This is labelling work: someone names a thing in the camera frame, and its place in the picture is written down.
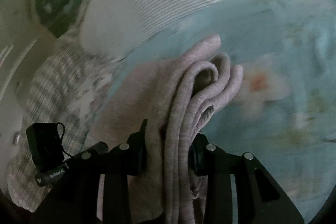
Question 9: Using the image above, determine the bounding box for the pinkish grey sweater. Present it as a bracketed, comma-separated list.
[87, 34, 244, 224]

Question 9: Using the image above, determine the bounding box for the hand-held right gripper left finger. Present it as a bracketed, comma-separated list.
[66, 119, 148, 224]

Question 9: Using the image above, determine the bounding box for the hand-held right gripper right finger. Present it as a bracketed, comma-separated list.
[188, 133, 305, 224]

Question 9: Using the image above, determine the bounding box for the white striped pillow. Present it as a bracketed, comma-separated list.
[80, 0, 324, 56]

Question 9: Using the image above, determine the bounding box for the teal floral bed sheet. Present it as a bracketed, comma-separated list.
[105, 0, 336, 224]

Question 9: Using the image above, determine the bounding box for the plaid checked cloth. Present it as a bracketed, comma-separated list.
[7, 38, 125, 212]

